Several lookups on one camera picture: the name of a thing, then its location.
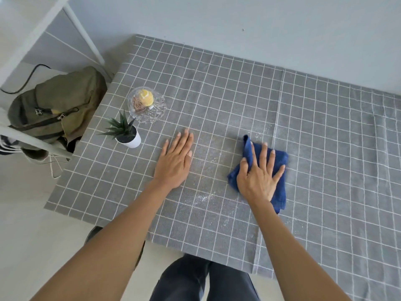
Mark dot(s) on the person's left hand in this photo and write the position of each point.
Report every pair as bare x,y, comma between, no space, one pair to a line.
172,166

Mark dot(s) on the person's right hand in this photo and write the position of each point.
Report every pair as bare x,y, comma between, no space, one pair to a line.
257,181

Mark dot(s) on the person's left thumb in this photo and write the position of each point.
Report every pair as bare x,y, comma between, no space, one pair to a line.
190,158

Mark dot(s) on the person's left little finger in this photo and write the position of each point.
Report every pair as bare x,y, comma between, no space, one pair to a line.
165,148

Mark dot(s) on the person's right little finger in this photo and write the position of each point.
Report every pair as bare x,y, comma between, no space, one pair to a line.
280,173

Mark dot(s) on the person's right thumb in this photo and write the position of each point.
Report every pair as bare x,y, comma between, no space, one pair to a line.
244,167

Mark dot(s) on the person's right middle finger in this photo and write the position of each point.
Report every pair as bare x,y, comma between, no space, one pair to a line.
264,155

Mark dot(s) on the person's left middle finger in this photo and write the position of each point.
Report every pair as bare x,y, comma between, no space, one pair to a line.
184,139

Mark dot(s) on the blue cleaning cloth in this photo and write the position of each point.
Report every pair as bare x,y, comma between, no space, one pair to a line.
279,194

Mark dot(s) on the person's right forearm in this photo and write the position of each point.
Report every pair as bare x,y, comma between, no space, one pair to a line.
294,253

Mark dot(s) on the person's left forearm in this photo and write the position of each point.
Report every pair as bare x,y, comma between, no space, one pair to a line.
109,247

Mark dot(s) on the clear cut glass lidded dish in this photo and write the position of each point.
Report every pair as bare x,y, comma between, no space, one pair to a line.
153,114

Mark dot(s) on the green succulent in white pot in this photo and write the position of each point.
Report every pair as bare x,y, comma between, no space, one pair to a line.
130,137

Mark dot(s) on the grey checked tablecloth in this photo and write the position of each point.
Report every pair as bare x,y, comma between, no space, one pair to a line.
219,100

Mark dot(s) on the yellow round sweet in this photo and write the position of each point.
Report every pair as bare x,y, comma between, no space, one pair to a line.
144,96

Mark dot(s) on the olive green backpack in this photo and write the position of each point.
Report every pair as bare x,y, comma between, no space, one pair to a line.
62,103

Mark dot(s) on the dark blue jeans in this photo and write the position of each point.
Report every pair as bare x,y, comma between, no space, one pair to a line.
188,282

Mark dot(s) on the striped fabric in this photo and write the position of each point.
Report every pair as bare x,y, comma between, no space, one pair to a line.
7,145

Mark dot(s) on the white metal shelf frame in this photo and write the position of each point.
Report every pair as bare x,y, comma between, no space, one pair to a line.
18,31

